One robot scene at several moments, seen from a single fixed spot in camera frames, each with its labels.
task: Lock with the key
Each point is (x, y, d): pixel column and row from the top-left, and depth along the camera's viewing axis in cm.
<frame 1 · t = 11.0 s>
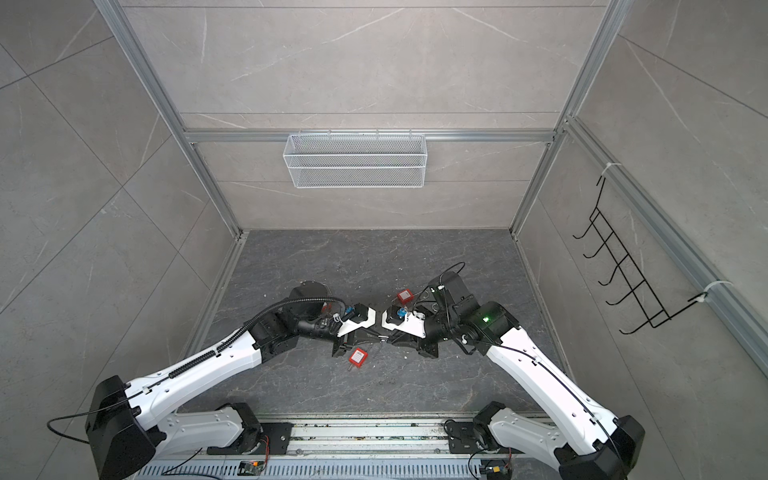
left hand: (378, 330, 68), fingers closed
right hand: (397, 331, 69), fingers closed
small red padlock: (405, 296, 100), point 3 cm above the table

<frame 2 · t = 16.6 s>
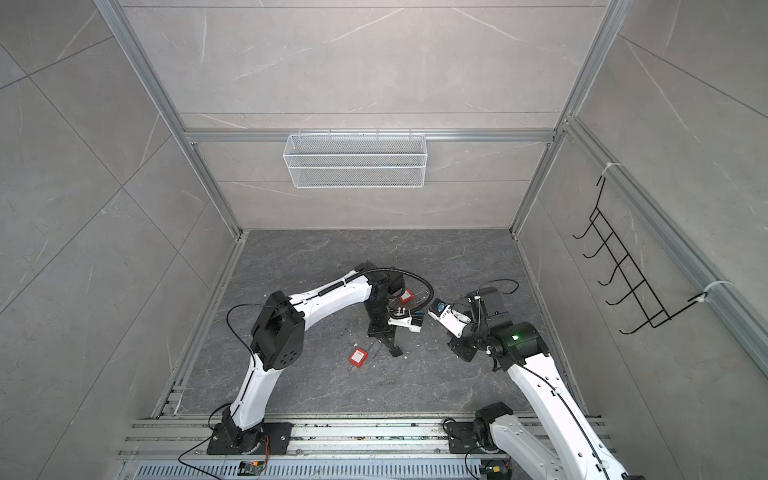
left hand: (391, 336, 85), fingers closed
right hand: (453, 326, 76), fingers closed
the named things where they were.

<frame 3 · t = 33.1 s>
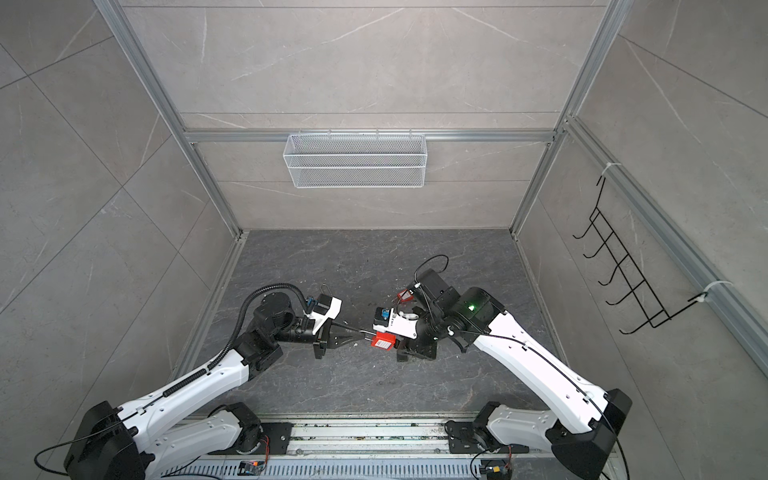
left hand: (362, 330, 64), fingers closed
right hand: (403, 335, 69), fingers open
red long-shackle padlock: (380, 339, 65), point 27 cm above the table
the other named things where they were.

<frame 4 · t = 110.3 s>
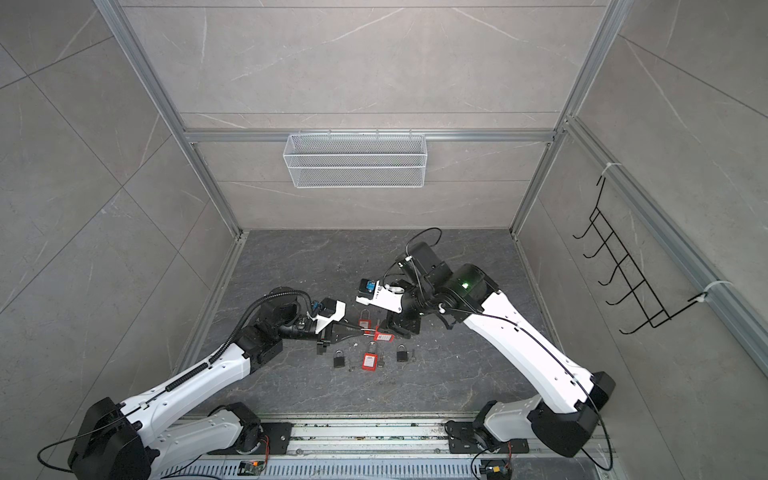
left hand: (361, 324, 68), fingers closed
right hand: (385, 308, 67), fingers open
red long-shackle padlock: (370, 359, 87), point 2 cm above the table
small black padlock far: (339, 359, 88), on the table
black padlock near key: (402, 356, 89), on the table
